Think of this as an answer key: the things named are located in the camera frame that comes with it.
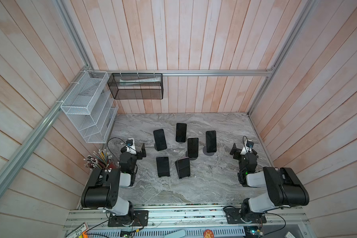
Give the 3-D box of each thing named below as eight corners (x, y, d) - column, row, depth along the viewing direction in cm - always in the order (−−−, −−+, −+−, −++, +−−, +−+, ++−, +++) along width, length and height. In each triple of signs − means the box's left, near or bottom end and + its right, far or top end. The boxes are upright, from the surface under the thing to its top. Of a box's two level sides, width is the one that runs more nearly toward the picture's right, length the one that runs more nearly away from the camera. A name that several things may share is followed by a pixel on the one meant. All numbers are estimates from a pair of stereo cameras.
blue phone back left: (157, 152, 101) (155, 140, 90) (155, 142, 106) (153, 130, 95) (166, 149, 102) (165, 138, 91) (164, 140, 107) (162, 128, 96)
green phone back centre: (175, 146, 103) (175, 134, 92) (175, 135, 109) (175, 123, 98) (186, 146, 103) (187, 134, 92) (185, 135, 109) (186, 123, 98)
